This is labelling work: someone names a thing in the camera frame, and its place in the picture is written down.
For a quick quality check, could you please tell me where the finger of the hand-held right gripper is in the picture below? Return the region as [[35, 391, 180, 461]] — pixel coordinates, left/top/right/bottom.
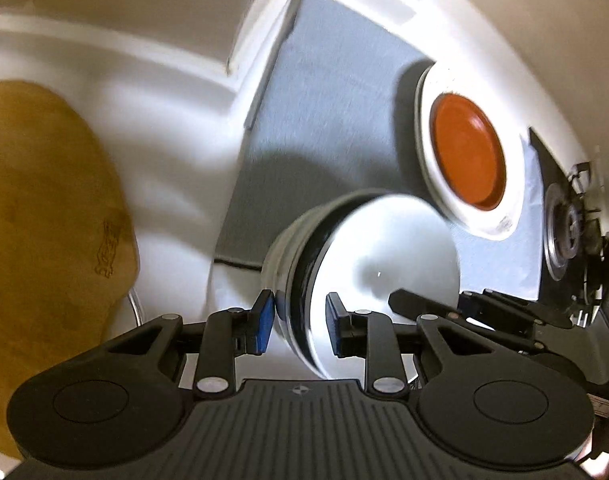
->
[[459, 289, 580, 332], [389, 287, 490, 333]]

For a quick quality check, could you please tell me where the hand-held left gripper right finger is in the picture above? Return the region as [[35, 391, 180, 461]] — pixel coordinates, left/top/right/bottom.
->
[[326, 291, 515, 397]]

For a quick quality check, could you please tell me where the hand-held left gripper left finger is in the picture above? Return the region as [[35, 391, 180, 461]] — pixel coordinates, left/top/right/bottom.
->
[[97, 289, 276, 397]]

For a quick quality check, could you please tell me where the white floral square plate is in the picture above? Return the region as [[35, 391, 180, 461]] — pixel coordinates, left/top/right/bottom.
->
[[417, 62, 528, 240], [413, 67, 435, 201]]

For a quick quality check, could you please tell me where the orange round plate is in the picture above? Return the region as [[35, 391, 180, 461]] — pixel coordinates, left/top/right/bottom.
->
[[429, 92, 508, 211]]

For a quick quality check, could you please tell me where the gas stove burner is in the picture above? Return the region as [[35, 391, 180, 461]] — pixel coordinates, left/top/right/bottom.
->
[[543, 184, 588, 281]]

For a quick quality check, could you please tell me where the black gas stove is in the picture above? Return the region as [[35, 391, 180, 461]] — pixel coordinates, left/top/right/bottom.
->
[[529, 127, 609, 321]]

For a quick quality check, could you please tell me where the black pan support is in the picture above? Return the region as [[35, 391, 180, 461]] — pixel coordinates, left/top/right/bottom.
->
[[565, 160, 608, 261]]

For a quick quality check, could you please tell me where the grey mat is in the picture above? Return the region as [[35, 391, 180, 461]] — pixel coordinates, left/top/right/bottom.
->
[[213, 0, 544, 302]]

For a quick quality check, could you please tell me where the wooden cutting board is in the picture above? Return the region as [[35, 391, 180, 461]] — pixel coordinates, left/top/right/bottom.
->
[[0, 80, 140, 461]]

